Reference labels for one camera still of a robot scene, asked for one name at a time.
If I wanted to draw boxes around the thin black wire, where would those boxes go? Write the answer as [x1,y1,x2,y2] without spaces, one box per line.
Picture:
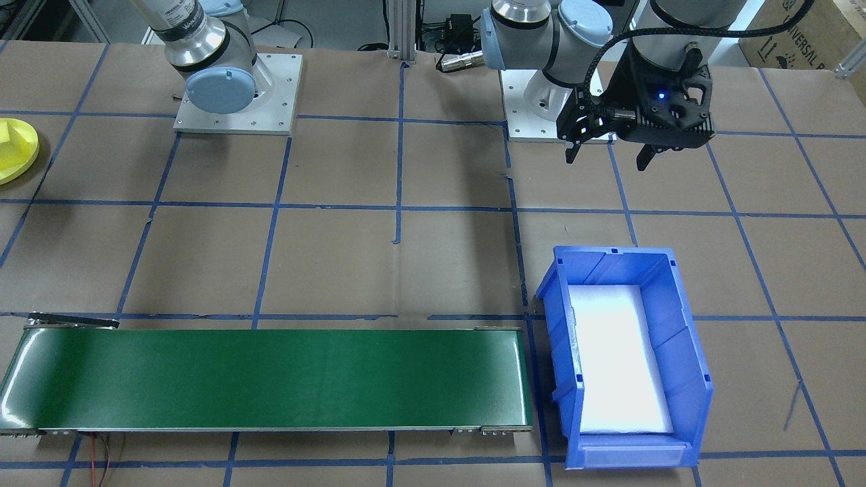
[101,435,129,487]

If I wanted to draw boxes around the white foam liner sheet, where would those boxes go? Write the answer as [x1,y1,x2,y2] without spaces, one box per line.
[567,284,675,435]

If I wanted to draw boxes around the silver cylindrical connector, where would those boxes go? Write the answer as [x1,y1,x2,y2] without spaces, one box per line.
[436,51,484,72]

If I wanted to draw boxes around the black power adapter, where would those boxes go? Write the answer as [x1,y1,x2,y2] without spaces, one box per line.
[443,14,478,45]

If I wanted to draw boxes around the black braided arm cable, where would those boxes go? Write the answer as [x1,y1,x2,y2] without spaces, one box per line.
[582,0,816,112]

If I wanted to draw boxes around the blue plastic storage bin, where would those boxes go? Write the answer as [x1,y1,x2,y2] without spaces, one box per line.
[536,245,714,471]

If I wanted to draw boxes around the yellow round plate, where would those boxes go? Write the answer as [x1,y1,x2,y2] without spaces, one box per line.
[0,118,40,186]

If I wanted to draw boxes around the green conveyor belt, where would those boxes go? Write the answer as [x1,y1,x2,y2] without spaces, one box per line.
[0,312,535,437]

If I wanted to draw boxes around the brown cardboard box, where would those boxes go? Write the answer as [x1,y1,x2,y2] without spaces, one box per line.
[737,0,866,72]

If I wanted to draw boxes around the thin red wire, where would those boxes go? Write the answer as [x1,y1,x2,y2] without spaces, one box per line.
[88,435,112,487]

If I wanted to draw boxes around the silver aluminium extrusion post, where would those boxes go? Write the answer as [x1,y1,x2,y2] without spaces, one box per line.
[382,0,419,63]

